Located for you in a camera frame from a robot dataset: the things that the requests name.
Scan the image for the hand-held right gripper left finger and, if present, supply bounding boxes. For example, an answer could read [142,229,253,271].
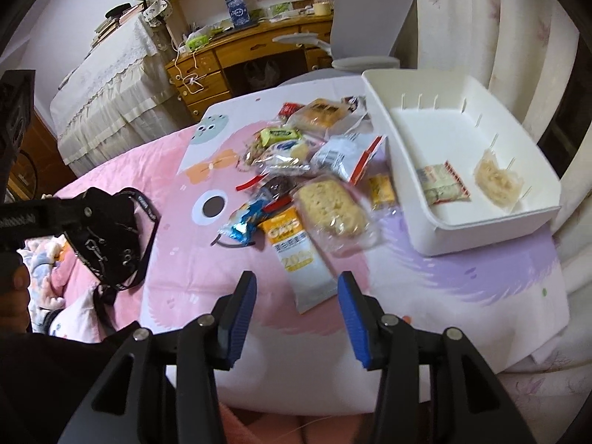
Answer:
[55,270,258,444]

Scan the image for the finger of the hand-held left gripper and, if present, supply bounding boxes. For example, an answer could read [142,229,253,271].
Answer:
[39,195,138,238]

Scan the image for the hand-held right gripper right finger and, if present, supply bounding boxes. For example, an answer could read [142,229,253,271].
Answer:
[337,269,539,444]

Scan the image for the white orange oat packet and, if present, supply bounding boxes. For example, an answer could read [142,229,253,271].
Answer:
[258,206,340,315]

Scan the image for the blue cookie packet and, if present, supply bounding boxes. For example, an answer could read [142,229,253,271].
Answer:
[217,194,279,247]

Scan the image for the clear packet sponge bread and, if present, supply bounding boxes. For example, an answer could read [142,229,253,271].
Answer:
[293,176,381,253]

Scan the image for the white storage box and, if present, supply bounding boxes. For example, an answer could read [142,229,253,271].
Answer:
[361,68,563,258]

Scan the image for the red strip packet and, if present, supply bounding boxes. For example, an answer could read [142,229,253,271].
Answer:
[235,175,265,194]

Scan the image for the small yellow snack packet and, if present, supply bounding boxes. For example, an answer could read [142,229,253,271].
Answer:
[367,173,399,212]

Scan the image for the dark chocolate cake packet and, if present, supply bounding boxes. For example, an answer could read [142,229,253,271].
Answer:
[259,173,301,204]

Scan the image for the white red-edged packet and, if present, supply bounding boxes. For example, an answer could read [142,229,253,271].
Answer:
[310,133,388,186]

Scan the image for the green red snack packet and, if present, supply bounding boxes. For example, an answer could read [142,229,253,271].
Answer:
[417,160,472,205]

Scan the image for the clear packet pale cake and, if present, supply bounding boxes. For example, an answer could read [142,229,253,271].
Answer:
[240,139,312,174]

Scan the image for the green yellow snack packet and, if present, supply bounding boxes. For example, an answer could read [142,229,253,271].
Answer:
[257,126,303,149]

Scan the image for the clear packet pale crisps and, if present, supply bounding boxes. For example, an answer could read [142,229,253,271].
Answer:
[474,149,526,214]

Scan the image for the bread rolls clear packet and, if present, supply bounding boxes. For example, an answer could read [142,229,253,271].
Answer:
[286,97,359,134]

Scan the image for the person's left hand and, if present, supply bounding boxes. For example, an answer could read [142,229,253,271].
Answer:
[0,260,31,334]

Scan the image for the dark wooden cabinet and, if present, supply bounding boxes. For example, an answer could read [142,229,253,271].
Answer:
[17,110,66,196]

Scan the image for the cartoon printed cloth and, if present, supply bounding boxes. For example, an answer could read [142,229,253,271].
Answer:
[16,235,102,345]

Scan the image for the cartoon face printed blanket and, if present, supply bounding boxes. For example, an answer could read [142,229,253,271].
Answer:
[139,74,571,416]

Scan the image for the pink quilt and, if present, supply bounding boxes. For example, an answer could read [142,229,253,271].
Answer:
[51,127,384,444]

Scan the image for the white lace cover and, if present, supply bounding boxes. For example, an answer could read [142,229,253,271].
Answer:
[49,9,186,177]

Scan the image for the patterned white pouch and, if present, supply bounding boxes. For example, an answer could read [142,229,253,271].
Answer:
[142,0,173,27]

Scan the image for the bin with plastic liner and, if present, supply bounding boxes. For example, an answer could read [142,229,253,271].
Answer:
[242,61,279,92]

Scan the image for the wooden desk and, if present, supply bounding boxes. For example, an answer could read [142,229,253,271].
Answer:
[165,11,336,120]

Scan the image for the blue gift bag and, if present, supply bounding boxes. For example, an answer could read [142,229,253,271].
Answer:
[225,0,253,29]

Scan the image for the grey office chair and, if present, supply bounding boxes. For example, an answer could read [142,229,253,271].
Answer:
[272,0,418,88]

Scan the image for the floral cream curtain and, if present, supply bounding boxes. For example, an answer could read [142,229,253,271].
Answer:
[401,0,592,431]

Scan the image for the black strap bag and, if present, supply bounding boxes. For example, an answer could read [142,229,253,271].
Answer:
[64,187,161,334]

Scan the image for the white cable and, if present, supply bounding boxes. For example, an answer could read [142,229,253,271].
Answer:
[173,38,207,96]

